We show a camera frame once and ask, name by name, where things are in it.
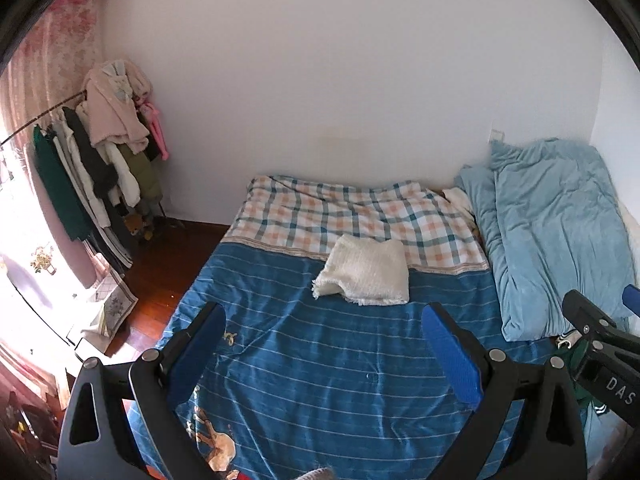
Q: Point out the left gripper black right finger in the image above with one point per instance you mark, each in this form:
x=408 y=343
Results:
x=547 y=442

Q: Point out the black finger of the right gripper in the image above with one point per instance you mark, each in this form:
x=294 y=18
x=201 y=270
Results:
x=631 y=299

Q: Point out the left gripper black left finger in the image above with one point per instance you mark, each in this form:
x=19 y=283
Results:
x=96 y=439

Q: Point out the cream white knitted sweater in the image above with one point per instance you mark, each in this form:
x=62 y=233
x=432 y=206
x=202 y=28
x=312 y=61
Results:
x=365 y=272

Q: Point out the green white garment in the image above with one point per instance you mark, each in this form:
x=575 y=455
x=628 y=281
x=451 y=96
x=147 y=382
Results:
x=571 y=348

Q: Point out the floral fabric bag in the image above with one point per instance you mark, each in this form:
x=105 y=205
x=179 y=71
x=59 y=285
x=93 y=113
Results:
x=110 y=302

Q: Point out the light blue quilt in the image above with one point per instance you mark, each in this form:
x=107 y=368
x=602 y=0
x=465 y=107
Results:
x=549 y=219

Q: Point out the small potted plant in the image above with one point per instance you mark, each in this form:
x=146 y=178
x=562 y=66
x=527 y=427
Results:
x=42 y=261

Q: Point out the pink floral curtain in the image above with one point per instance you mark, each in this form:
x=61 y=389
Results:
x=48 y=67

